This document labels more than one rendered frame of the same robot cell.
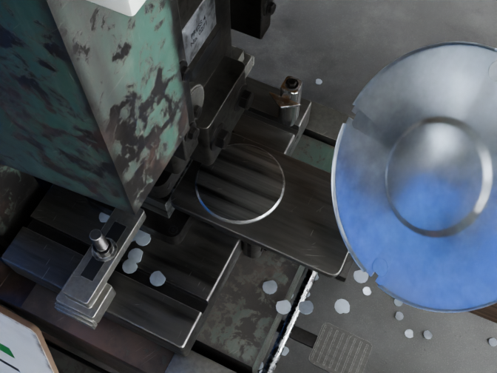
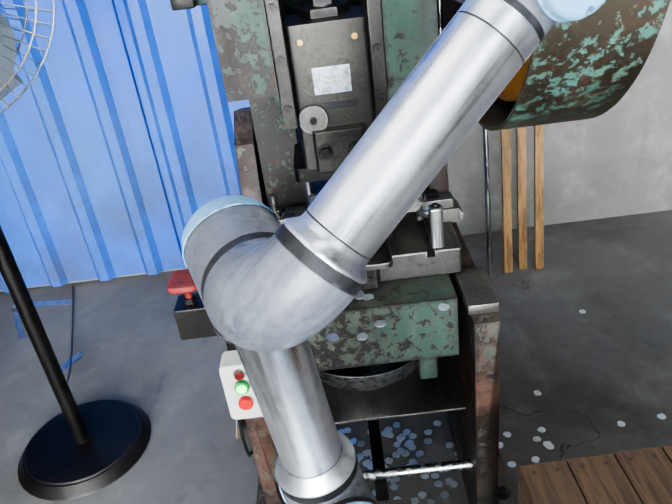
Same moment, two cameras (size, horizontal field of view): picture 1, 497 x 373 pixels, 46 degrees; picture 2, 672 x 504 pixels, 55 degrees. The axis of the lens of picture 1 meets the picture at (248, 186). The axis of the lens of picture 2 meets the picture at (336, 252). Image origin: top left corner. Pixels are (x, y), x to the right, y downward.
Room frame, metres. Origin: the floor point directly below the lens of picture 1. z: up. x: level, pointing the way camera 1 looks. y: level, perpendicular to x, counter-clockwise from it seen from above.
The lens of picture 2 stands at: (-0.13, -1.04, 1.38)
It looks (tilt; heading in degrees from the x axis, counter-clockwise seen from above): 30 degrees down; 66
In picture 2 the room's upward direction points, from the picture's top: 8 degrees counter-clockwise
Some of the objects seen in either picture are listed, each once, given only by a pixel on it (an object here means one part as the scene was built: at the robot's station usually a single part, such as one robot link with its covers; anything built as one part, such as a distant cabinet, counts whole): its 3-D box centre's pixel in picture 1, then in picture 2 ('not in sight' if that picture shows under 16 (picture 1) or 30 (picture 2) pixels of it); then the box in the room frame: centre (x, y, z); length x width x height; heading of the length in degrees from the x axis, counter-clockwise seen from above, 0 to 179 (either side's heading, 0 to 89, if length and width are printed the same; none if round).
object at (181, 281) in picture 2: not in sight; (188, 293); (0.04, 0.06, 0.72); 0.07 x 0.06 x 0.08; 64
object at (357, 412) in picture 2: not in sight; (365, 361); (0.44, 0.14, 0.31); 0.43 x 0.42 x 0.01; 154
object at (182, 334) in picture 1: (169, 183); (351, 239); (0.43, 0.13, 0.68); 0.45 x 0.30 x 0.06; 154
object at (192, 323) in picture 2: not in sight; (209, 335); (0.05, 0.05, 0.62); 0.10 x 0.06 x 0.20; 154
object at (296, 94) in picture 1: (290, 100); (435, 224); (0.54, -0.06, 0.75); 0.03 x 0.03 x 0.10; 64
